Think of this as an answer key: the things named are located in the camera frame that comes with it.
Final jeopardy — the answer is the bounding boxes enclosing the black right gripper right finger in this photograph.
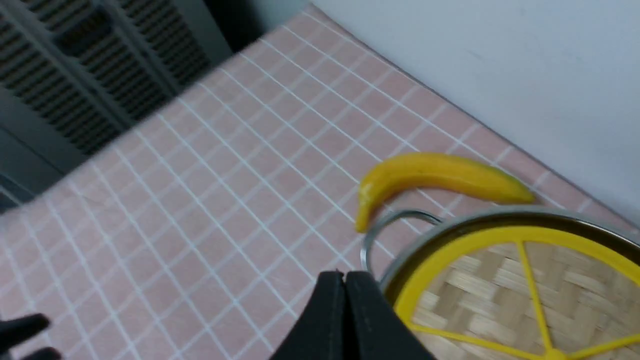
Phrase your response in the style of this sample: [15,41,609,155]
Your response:
[345,271,435,360]

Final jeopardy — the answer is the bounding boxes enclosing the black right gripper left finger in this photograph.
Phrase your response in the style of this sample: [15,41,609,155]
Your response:
[270,271,346,360]

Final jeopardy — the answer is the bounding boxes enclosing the yellow woven steamer lid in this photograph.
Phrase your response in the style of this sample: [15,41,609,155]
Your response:
[392,226,640,360]

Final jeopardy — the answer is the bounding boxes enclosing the pink checkered tablecloth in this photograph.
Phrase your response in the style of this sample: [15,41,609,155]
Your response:
[1,6,639,360]

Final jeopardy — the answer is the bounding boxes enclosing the yellow plastic banana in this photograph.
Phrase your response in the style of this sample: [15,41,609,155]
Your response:
[354,152,537,234]

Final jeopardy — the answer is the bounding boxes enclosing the grey slatted cabinet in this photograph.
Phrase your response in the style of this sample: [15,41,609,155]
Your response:
[0,0,233,213]

